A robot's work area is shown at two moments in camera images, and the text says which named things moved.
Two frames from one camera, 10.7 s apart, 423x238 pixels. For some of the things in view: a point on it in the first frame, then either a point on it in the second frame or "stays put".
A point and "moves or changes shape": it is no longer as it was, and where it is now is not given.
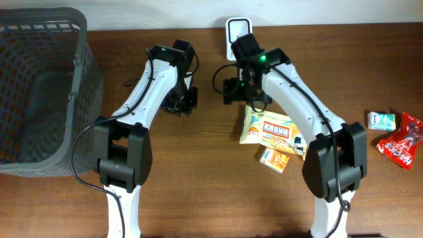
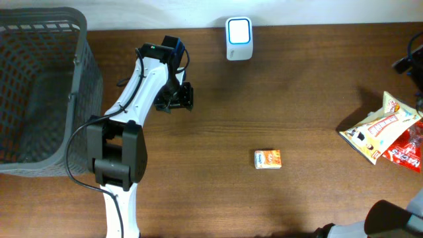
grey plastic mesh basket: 51,93 stays put
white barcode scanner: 236,28 stays put
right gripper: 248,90 to 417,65
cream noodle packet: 271,129 to 371,137
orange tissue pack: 274,159 moves or changes shape
